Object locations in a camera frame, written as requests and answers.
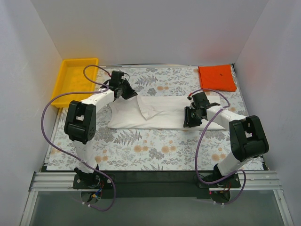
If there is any white t-shirt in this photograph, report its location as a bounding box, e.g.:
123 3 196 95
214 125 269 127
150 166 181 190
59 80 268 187
107 94 225 130

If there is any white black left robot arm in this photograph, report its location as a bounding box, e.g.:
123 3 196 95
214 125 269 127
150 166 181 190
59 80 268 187
64 71 137 188

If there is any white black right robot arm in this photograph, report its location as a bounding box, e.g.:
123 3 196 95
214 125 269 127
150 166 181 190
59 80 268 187
183 90 269 187

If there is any floral patterned table mat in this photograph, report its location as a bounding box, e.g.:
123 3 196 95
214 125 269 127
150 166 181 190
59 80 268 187
46 66 263 171

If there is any folded orange t-shirt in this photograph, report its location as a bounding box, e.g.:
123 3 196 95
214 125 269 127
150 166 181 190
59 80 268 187
198 65 237 92

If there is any yellow plastic tray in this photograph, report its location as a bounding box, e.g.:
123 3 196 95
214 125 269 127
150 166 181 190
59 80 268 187
51 58 98 108

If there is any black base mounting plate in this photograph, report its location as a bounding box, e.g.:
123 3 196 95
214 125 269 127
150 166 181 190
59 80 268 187
72 169 242 199

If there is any aluminium frame rail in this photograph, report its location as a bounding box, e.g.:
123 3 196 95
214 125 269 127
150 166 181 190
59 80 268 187
20 170 293 226

